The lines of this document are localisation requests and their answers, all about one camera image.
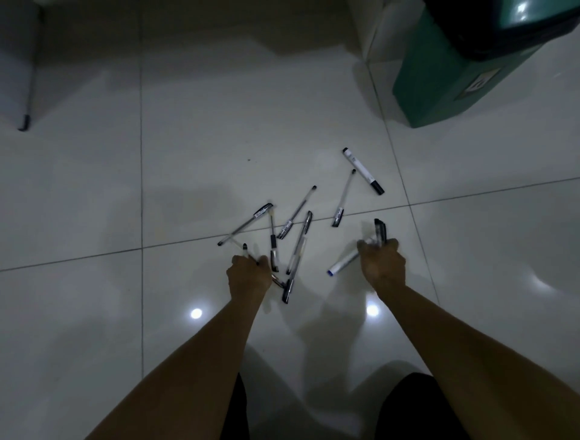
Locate person's left hand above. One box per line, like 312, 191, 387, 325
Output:
225, 253, 274, 302

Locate person's right hand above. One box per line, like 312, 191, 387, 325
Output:
356, 238, 407, 293

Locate white marker blue cap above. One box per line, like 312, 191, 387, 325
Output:
327, 235, 379, 277

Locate group of clear pens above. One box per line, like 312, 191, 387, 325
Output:
216, 184, 318, 305

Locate white marker black cap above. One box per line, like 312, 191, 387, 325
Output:
342, 147, 386, 196

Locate green trash bin black rim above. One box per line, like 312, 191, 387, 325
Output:
391, 0, 580, 129

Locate person's right forearm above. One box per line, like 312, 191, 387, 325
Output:
373, 279, 580, 440

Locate person's left forearm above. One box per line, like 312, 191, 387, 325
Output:
86, 290, 268, 440

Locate person's black trousers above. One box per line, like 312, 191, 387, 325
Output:
219, 372, 472, 440

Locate white low block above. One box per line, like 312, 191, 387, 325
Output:
349, 0, 427, 64

